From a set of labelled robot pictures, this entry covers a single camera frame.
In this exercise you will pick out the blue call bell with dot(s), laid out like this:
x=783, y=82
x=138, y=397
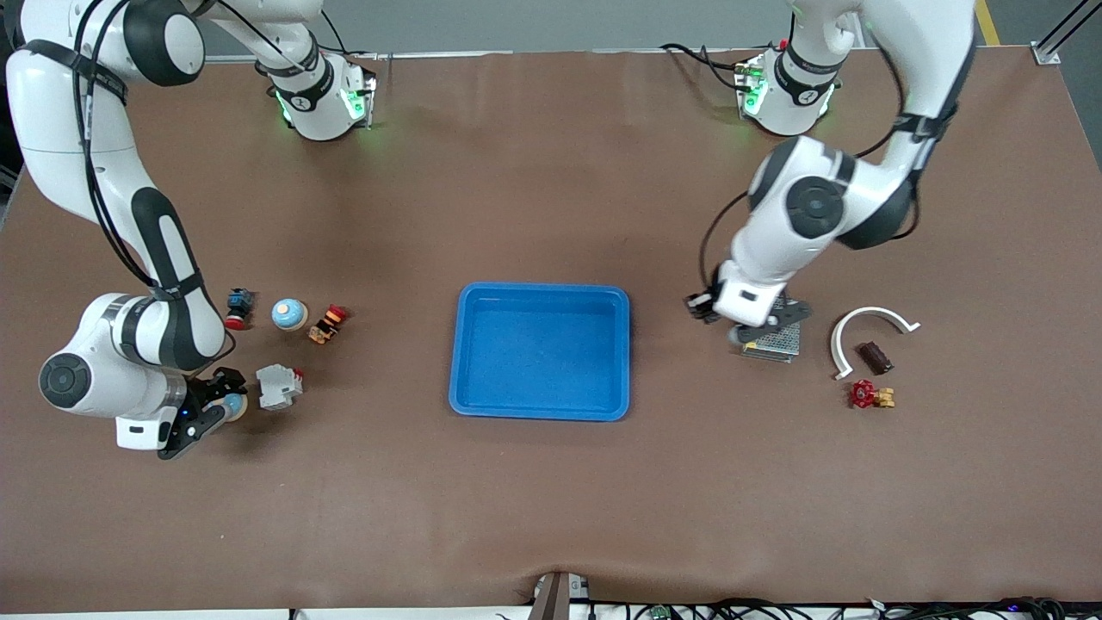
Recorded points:
x=235, y=406
x=289, y=314

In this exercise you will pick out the dark brown rectangular block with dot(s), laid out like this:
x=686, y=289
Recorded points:
x=875, y=357

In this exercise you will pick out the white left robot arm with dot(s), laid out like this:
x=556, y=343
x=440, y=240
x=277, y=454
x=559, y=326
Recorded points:
x=766, y=241

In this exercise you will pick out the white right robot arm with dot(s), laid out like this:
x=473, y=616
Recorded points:
x=69, y=129

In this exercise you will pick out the blue plastic tray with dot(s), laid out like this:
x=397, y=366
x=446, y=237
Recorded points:
x=538, y=362

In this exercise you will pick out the white circuit breaker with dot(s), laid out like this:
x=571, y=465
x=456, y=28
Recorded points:
x=277, y=387

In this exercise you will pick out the metal mesh power supply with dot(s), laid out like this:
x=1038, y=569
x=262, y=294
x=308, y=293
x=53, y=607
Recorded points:
x=775, y=350

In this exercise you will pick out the red pushbutton blue black body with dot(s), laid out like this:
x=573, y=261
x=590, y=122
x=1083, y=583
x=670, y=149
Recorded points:
x=239, y=306

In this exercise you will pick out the orange black red-capped button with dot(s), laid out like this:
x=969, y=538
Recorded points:
x=327, y=325

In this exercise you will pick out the white curved plastic piece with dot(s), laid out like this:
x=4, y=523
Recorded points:
x=874, y=312

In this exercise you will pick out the green lit base connector box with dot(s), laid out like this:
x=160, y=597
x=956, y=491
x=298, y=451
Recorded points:
x=357, y=102
x=751, y=86

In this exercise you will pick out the grey bracket at table edge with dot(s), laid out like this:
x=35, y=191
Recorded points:
x=555, y=598

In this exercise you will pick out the aluminium frame profile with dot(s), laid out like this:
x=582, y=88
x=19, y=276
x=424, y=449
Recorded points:
x=1046, y=54

